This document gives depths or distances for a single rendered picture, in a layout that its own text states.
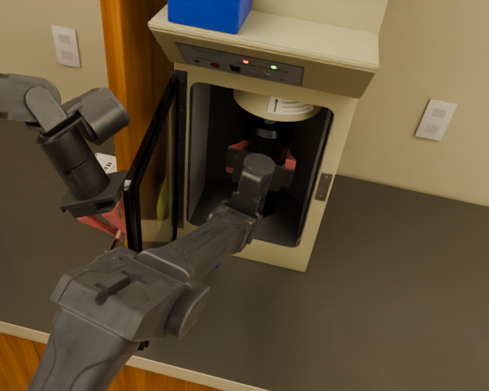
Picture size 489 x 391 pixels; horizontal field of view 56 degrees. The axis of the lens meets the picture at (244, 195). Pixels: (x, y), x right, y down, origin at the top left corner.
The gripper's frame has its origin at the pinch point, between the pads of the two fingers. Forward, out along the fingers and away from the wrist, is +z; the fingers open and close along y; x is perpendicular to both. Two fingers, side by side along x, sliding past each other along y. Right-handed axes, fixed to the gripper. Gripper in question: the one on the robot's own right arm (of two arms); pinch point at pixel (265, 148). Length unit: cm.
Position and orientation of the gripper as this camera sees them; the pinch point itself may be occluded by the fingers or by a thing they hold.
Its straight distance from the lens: 100.4
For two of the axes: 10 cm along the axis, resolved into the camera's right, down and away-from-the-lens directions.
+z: 2.1, -6.6, 7.2
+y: -9.7, -2.2, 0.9
